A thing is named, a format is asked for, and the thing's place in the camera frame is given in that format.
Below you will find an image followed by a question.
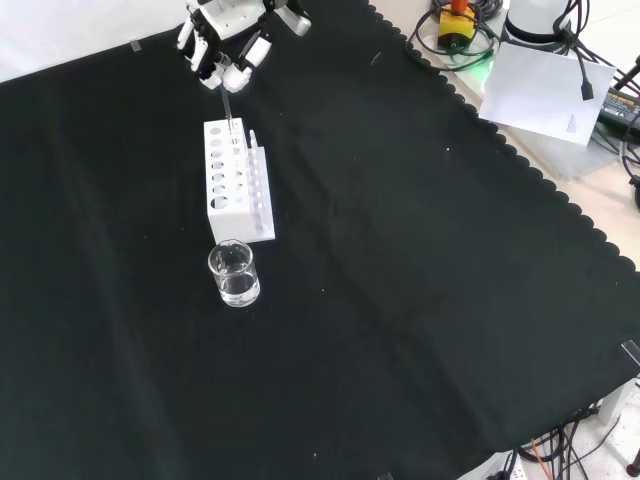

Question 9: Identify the yellow stop button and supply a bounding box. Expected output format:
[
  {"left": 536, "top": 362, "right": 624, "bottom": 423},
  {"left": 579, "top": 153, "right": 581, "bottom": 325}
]
[{"left": 438, "top": 0, "right": 477, "bottom": 52}]

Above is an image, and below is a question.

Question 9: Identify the black power adapter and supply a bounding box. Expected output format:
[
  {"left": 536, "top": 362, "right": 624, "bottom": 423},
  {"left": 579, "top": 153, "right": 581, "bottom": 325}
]
[{"left": 596, "top": 86, "right": 640, "bottom": 132}]

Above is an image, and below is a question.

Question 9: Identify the white test tube rack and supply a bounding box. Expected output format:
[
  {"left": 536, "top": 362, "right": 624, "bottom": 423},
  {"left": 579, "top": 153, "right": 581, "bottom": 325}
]
[{"left": 202, "top": 117, "right": 277, "bottom": 245}]

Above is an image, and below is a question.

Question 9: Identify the black cable with plug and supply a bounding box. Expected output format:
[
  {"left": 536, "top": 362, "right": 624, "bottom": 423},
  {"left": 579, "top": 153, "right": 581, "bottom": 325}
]
[{"left": 553, "top": 0, "right": 597, "bottom": 102}]

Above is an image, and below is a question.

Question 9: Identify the pale white board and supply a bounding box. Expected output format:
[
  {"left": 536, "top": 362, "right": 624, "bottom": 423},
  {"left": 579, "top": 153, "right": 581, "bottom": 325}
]
[{"left": 477, "top": 41, "right": 618, "bottom": 147}]

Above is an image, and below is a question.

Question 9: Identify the black bench cloth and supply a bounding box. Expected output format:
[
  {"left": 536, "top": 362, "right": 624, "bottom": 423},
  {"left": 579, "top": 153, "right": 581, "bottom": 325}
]
[{"left": 0, "top": 0, "right": 640, "bottom": 480}]

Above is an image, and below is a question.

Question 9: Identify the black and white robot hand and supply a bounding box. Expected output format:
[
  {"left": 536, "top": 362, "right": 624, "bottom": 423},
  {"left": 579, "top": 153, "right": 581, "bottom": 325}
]
[{"left": 174, "top": 0, "right": 312, "bottom": 94}]

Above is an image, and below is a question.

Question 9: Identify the clear glass beaker with water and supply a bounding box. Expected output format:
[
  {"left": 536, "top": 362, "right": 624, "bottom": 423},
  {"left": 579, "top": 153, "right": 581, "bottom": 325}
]
[{"left": 207, "top": 240, "right": 262, "bottom": 309}]

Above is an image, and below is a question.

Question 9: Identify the clear glass rod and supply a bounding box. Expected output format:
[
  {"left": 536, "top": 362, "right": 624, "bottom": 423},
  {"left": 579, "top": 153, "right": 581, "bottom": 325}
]
[{"left": 220, "top": 85, "right": 236, "bottom": 135}]

